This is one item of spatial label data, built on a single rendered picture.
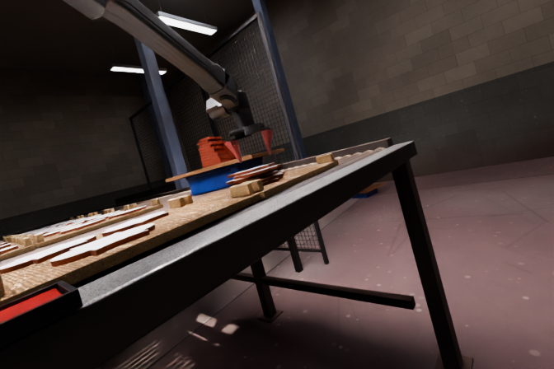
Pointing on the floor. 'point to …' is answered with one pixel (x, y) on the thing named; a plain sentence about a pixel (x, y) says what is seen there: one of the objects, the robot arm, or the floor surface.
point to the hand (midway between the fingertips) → (254, 156)
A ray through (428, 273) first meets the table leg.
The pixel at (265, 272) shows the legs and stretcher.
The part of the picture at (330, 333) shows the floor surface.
